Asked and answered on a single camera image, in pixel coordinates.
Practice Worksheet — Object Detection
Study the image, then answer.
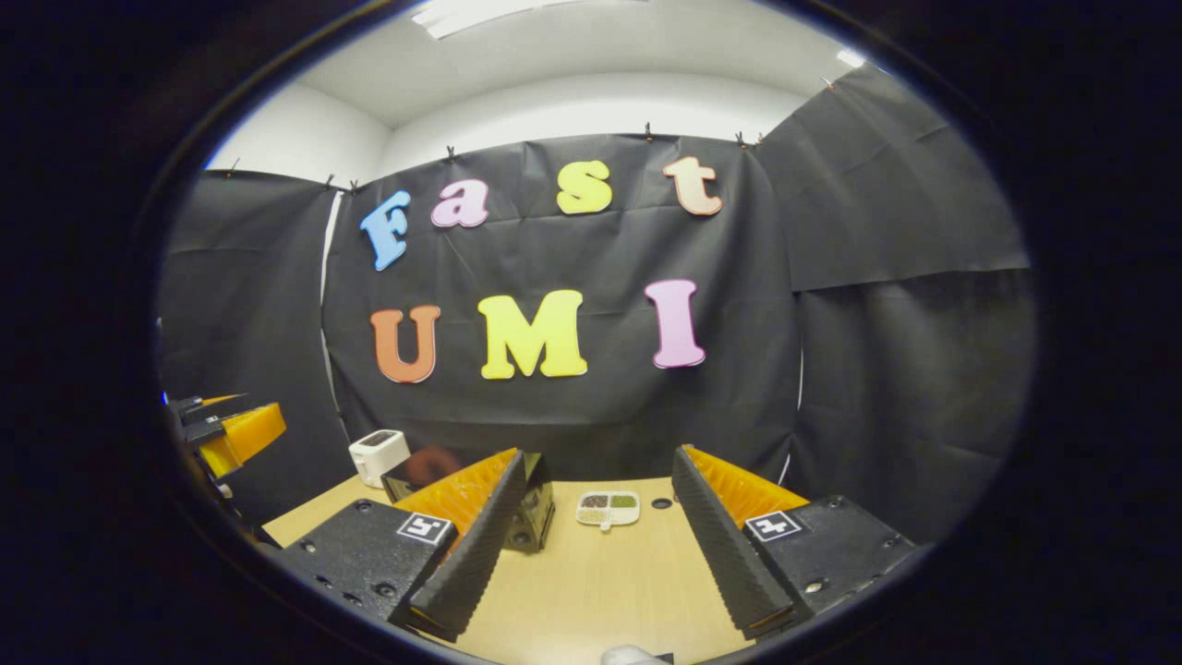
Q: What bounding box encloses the white divided plate with grains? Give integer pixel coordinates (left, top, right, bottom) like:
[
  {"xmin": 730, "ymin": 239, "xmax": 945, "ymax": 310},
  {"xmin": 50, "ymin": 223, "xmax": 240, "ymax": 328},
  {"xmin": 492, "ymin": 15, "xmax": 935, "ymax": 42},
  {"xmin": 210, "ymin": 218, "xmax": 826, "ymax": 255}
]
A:
[{"xmin": 576, "ymin": 490, "xmax": 641, "ymax": 532}]

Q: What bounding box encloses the black electric oven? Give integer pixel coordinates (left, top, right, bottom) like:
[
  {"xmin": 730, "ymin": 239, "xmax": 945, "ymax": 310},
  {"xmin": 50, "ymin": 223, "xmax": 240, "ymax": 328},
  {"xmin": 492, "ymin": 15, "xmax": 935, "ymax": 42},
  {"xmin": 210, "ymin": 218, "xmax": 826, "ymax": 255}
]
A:
[{"xmin": 381, "ymin": 450, "xmax": 556, "ymax": 555}]

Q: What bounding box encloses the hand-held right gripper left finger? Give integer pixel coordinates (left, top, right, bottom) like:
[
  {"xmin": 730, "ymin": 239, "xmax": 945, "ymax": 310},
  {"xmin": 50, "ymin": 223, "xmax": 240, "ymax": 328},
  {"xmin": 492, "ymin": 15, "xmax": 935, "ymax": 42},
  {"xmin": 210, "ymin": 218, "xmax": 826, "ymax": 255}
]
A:
[{"xmin": 277, "ymin": 448, "xmax": 527, "ymax": 643}]

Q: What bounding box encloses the white toaster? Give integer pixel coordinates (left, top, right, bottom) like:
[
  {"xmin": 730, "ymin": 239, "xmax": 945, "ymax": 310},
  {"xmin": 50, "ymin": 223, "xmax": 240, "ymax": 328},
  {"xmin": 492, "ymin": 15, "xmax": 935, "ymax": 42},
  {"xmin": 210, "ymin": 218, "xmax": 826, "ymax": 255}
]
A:
[{"xmin": 348, "ymin": 429, "xmax": 412, "ymax": 490}]

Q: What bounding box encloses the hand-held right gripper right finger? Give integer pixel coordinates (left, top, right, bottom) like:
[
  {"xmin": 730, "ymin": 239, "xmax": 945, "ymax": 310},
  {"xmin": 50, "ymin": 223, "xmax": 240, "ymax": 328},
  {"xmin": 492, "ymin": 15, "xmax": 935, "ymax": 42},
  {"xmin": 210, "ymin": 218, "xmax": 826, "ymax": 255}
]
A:
[{"xmin": 671, "ymin": 445, "xmax": 917, "ymax": 640}]

